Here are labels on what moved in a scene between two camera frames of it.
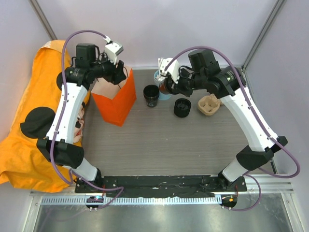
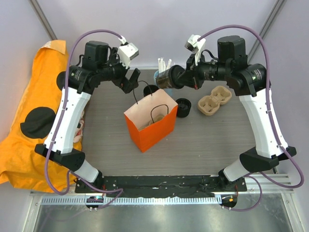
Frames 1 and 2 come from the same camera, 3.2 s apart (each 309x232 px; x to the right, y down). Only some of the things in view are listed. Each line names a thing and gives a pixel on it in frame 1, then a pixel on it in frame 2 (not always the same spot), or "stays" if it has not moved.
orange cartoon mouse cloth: (32, 119) stays
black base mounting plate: (139, 186) stays
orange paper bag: (116, 101) -> (151, 119)
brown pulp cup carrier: (209, 105) stays
